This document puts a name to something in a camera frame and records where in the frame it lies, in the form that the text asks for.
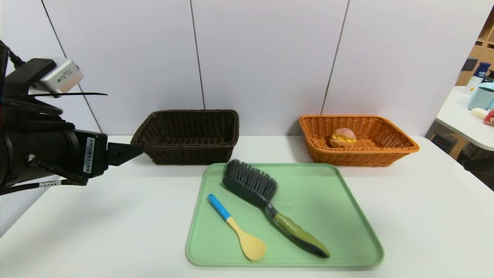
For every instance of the dark brown wicker basket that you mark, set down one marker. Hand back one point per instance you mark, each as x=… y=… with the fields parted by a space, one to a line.
x=189 y=137

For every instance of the white side table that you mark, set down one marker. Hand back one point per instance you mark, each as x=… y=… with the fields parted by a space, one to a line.
x=459 y=123

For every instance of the round cream puff bread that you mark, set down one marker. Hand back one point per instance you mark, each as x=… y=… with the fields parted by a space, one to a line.
x=342 y=138

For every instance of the wooden shelf unit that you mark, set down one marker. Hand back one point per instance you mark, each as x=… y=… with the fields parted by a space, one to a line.
x=482 y=42

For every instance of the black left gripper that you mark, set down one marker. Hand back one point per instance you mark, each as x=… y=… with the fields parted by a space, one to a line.
x=92 y=154

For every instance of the light green plastic tray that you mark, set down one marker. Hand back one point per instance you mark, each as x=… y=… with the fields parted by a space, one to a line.
x=328 y=216

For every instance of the orange wicker basket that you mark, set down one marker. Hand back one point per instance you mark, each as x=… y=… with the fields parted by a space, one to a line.
x=386 y=152

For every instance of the brown cardboard box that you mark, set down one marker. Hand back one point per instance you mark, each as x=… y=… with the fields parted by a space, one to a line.
x=444 y=141

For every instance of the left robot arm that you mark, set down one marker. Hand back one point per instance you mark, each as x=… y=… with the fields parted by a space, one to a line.
x=34 y=154

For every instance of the blue cap bottle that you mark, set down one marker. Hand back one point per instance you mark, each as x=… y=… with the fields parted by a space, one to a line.
x=476 y=79

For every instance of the light blue cup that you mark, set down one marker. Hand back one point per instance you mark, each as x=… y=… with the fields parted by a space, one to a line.
x=480 y=98

